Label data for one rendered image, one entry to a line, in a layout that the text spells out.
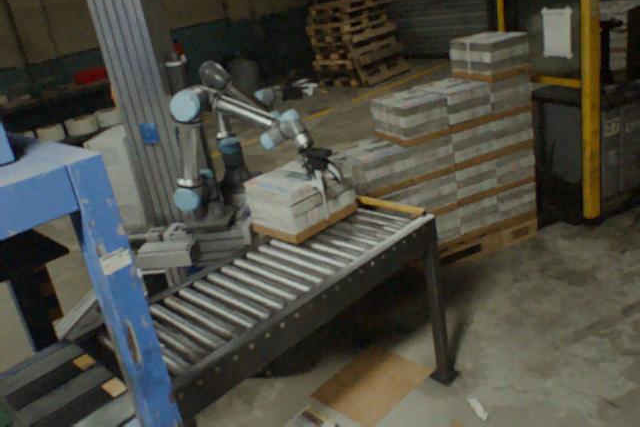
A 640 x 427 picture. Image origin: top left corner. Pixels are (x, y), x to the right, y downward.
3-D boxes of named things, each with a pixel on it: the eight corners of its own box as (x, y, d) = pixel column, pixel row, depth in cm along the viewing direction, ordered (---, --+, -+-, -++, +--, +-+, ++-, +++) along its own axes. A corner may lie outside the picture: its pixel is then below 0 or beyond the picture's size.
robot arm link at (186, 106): (210, 203, 271) (209, 87, 250) (197, 216, 257) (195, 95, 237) (185, 199, 273) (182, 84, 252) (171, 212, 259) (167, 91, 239)
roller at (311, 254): (277, 245, 253) (275, 235, 251) (358, 272, 220) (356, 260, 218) (269, 250, 250) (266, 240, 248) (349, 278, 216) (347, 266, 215)
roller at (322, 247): (287, 242, 257) (288, 230, 256) (368, 267, 223) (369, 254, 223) (278, 243, 253) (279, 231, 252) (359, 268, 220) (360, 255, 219)
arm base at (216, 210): (190, 224, 275) (185, 205, 272) (200, 211, 289) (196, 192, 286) (220, 221, 272) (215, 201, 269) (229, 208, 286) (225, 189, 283)
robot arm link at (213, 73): (212, 60, 300) (287, 114, 319) (210, 58, 310) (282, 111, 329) (199, 78, 300) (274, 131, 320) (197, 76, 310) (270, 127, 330)
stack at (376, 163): (312, 285, 367) (288, 161, 339) (464, 229, 405) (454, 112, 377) (338, 313, 332) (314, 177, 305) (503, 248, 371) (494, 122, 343)
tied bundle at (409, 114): (373, 136, 357) (368, 100, 350) (413, 124, 367) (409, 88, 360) (407, 148, 324) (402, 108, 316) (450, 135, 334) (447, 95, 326)
